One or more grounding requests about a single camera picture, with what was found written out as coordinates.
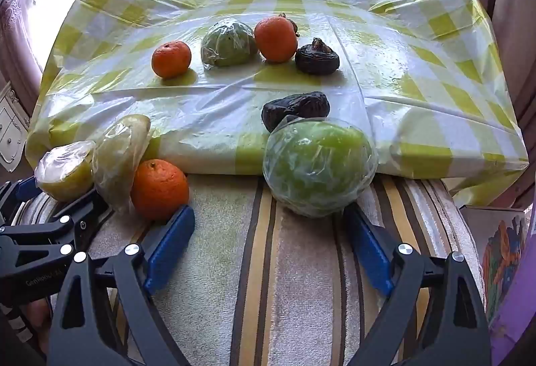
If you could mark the white cabinet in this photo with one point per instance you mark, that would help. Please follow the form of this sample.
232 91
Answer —
9 127

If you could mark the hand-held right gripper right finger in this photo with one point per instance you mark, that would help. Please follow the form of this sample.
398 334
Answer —
370 253

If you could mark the pale plastic-wrapped fruit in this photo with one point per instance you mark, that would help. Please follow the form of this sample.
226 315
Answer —
121 159

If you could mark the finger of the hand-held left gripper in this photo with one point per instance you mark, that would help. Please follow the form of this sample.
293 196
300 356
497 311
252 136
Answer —
86 205
21 189

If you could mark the yellow plastic-wrapped fruit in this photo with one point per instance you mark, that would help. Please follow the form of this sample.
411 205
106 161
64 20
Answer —
65 175

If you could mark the dark round fruit with stem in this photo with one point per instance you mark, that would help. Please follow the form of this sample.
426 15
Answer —
318 58

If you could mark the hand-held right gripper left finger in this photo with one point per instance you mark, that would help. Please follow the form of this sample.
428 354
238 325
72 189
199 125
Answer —
167 251

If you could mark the large green plastic-wrapped fruit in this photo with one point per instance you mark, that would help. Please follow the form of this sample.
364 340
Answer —
320 167

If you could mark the striped towel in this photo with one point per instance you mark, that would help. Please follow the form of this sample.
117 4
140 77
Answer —
272 265

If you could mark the yellow checked plastic tablecloth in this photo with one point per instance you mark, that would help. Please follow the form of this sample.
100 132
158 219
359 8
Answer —
377 56

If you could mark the small green plastic-wrapped fruit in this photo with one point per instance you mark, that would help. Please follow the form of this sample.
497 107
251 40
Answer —
228 43

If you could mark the colourful printed box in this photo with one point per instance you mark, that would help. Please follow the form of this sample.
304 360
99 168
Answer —
502 257

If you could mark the dark oblong wrinkled fruit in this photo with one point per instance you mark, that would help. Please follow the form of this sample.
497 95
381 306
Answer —
295 108

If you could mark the person's left hand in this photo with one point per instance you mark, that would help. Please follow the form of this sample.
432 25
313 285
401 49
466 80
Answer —
37 318

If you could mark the orange tangerine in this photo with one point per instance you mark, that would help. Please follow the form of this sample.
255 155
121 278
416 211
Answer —
171 59
159 190
275 40

